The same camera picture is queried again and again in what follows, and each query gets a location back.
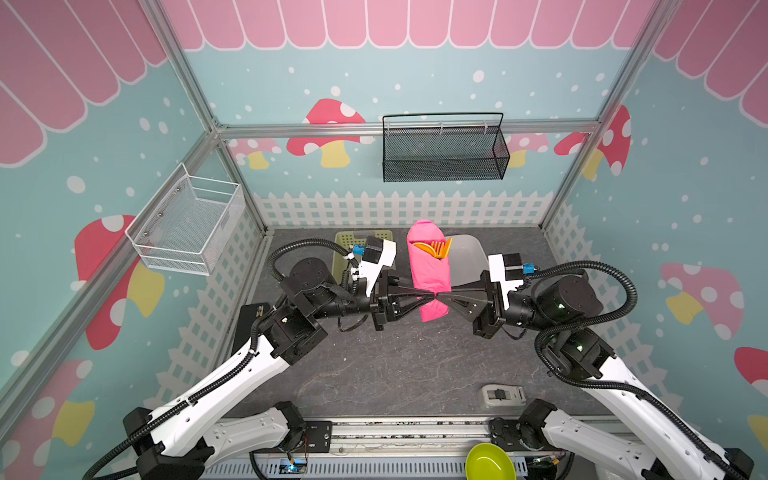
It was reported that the white small device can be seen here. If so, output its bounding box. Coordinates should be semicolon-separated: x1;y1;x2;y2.
478;384;527;409

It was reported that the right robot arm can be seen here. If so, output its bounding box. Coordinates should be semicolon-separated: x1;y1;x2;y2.
435;256;754;479

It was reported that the lime green bowl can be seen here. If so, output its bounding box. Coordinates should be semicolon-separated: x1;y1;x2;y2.
465;443;517;480

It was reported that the black wire mesh basket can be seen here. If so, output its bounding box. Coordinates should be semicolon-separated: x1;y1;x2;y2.
381;112;511;183

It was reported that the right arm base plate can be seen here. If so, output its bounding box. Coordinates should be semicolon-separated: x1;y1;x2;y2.
489;417;542;452

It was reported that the pink paper napkin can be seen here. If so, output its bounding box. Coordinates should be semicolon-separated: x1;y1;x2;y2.
407;220;451;294

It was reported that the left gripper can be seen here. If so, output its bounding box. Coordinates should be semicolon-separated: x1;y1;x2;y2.
311;269;435;332

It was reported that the green perforated plastic basket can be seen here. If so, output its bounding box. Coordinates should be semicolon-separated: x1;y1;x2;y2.
331;229;394;282

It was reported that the white plastic tub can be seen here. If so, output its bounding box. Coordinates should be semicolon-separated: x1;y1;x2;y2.
448;234;488;287

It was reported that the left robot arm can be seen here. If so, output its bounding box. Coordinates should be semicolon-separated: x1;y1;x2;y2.
84;237;435;479

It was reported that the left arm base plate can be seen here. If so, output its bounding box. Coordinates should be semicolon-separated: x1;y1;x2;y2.
261;421;333;455

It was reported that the white wire mesh basket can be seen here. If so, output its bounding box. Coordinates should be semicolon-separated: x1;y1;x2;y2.
125;164;245;276

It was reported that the black box with yellow label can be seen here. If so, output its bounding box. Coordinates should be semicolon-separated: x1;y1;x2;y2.
231;302;275;355

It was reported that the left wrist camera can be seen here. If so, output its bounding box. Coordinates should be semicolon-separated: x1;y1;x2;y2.
352;237;396;296

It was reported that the orange spoon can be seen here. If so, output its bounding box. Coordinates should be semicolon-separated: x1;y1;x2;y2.
413;242;438;258

